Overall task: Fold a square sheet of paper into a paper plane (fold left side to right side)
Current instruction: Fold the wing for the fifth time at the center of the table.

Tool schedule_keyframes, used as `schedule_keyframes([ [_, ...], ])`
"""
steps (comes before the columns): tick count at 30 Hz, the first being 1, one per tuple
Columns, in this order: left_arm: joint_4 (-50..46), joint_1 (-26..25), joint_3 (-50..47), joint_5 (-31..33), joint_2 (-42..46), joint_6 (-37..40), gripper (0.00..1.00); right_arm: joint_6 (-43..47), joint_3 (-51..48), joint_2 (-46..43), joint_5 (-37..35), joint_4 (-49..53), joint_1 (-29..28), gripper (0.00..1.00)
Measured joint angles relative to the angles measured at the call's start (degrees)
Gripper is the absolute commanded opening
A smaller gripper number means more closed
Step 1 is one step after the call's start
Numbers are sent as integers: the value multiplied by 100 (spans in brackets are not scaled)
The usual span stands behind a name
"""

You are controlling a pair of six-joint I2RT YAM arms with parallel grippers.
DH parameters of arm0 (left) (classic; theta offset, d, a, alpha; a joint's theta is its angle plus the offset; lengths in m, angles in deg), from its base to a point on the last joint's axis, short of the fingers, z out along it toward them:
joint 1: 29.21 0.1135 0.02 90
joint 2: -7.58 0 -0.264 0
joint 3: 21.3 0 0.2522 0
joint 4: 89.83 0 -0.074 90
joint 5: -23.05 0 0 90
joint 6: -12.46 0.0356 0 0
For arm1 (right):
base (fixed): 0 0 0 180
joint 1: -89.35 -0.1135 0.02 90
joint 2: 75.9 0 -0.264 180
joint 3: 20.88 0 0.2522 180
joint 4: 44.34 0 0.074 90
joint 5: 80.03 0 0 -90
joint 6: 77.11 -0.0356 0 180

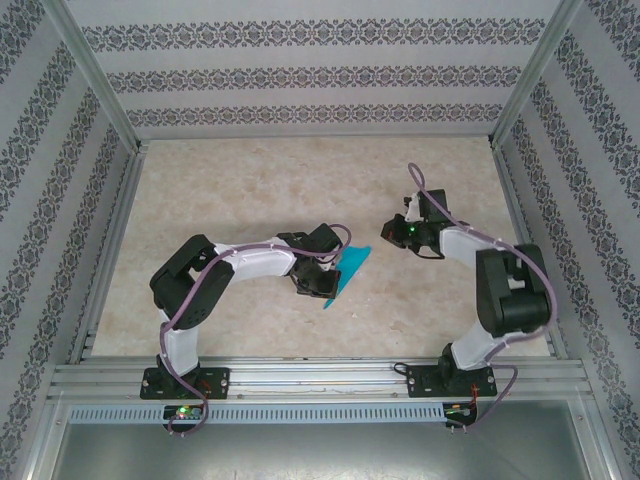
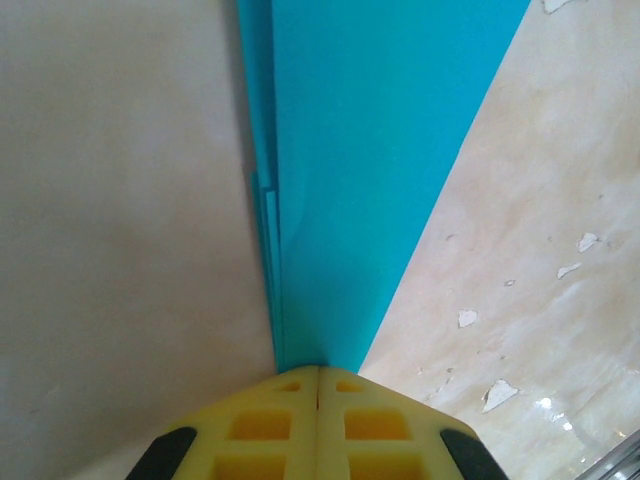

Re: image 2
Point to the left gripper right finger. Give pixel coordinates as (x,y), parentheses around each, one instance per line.
(335,450)

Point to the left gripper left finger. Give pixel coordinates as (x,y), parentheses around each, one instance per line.
(300,450)

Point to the blue paper sheet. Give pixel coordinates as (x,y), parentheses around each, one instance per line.
(350,175)

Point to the long aluminium mounting rail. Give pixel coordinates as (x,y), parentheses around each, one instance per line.
(625,467)

